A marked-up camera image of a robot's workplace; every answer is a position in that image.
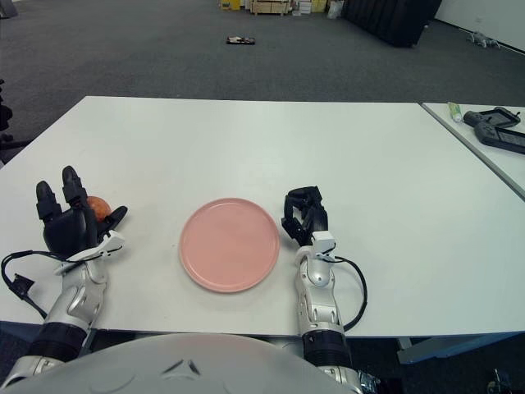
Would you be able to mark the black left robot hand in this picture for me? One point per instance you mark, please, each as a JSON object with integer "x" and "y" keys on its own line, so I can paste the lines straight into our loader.
{"x": 69, "y": 230}

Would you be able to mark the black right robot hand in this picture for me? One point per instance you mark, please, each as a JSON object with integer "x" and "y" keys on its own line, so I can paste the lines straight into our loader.
{"x": 316, "y": 219}

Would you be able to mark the red apple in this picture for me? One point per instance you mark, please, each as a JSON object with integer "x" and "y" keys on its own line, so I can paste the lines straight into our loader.
{"x": 100, "y": 207}

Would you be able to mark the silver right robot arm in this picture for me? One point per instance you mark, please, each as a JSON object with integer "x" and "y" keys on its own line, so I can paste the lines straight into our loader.
{"x": 318, "y": 279}

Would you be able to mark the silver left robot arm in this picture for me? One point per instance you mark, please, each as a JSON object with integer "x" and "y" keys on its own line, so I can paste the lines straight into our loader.
{"x": 82, "y": 287}

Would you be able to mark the pink round plate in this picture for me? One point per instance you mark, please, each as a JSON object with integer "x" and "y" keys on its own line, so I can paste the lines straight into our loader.
{"x": 229, "y": 246}

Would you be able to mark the black office chair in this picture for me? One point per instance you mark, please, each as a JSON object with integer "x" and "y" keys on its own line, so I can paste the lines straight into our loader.
{"x": 5, "y": 115}

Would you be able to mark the silver robot torso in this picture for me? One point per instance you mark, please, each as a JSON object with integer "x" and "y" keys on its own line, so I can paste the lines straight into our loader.
{"x": 184, "y": 361}

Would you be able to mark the green tube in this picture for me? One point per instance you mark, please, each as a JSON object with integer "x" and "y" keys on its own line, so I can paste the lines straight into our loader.
{"x": 455, "y": 111}

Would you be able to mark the black tray on floor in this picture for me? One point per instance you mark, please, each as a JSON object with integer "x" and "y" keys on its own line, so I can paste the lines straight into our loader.
{"x": 241, "y": 40}

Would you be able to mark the black handheld controller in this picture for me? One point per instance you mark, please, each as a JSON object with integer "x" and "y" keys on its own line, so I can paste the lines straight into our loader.
{"x": 490, "y": 118}
{"x": 504, "y": 139}

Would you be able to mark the white bag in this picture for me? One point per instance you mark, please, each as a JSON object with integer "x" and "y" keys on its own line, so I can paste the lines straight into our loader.
{"x": 335, "y": 9}

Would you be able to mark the black partition curtain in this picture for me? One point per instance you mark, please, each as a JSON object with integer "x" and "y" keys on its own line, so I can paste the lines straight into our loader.
{"x": 389, "y": 20}

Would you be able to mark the stack of white boxes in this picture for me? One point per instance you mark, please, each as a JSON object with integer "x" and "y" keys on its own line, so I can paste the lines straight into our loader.
{"x": 302, "y": 7}

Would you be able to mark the wooden crate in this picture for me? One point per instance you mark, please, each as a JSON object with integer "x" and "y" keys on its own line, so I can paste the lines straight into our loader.
{"x": 268, "y": 7}

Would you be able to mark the yellow cardboard box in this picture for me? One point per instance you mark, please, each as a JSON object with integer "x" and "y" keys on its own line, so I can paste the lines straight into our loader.
{"x": 230, "y": 4}

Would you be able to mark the grey robot dog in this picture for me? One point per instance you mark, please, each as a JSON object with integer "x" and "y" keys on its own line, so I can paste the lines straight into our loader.
{"x": 482, "y": 39}

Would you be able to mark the grey-blue table frame beam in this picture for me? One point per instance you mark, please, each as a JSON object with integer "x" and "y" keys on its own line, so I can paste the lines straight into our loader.
{"x": 459, "y": 346}

